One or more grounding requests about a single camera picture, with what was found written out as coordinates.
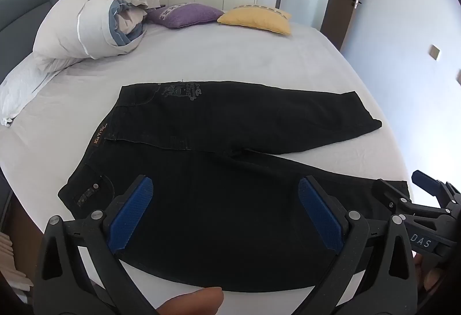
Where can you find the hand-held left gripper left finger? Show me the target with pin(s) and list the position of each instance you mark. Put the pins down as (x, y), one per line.
(132, 216)

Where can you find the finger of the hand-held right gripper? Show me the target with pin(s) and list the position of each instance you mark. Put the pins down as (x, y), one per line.
(426, 182)
(390, 192)

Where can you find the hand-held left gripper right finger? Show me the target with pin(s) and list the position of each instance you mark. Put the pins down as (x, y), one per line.
(319, 216)

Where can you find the black pants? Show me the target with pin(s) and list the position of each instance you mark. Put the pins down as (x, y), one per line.
(223, 156)

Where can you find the person's right hand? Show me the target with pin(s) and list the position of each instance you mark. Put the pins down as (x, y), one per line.
(432, 275)

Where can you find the person's left hand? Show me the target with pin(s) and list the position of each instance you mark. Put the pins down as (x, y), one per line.
(194, 302)

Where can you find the pale wooden slats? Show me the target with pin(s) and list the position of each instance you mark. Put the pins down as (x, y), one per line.
(16, 264)

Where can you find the white pillow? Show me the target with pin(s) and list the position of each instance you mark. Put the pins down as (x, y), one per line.
(21, 88)

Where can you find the bed with white sheet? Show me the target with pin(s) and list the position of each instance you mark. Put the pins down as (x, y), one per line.
(223, 56)

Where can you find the folded beige duvet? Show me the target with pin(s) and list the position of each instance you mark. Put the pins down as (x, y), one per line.
(90, 20)

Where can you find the yellow cushion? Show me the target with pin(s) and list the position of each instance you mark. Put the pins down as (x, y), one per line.
(257, 20)

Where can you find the purple cushion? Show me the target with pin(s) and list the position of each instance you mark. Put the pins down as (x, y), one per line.
(185, 14)

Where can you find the wall switch plate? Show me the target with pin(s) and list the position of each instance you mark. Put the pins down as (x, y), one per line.
(458, 78)
(434, 52)

